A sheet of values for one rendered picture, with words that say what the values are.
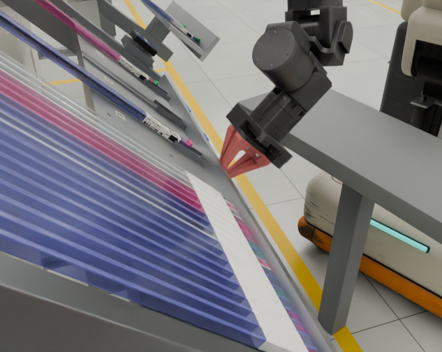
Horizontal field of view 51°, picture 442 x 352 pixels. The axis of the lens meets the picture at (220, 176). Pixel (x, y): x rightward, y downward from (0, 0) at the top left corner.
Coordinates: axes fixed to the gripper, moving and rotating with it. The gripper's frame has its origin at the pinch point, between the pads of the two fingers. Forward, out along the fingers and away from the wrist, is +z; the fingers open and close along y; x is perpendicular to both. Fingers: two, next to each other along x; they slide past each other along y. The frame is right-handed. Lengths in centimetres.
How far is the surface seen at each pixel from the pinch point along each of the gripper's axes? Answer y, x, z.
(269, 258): 20.2, -2.7, -0.5
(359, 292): -27, 86, 11
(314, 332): 29.9, -2.5, -0.3
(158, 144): 2.7, -12.3, 0.6
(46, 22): -31.6, -25.1, 3.1
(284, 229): -60, 79, 17
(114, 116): 3.5, -19.1, 0.6
